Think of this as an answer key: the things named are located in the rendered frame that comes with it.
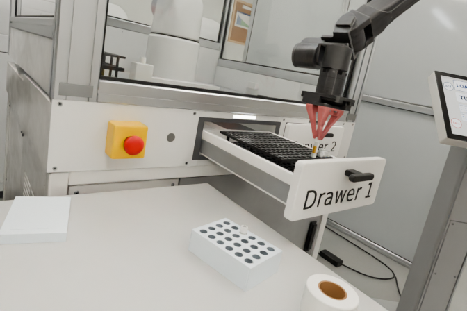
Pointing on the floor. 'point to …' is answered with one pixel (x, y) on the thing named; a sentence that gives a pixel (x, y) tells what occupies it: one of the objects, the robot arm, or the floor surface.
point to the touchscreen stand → (439, 244)
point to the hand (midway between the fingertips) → (318, 135)
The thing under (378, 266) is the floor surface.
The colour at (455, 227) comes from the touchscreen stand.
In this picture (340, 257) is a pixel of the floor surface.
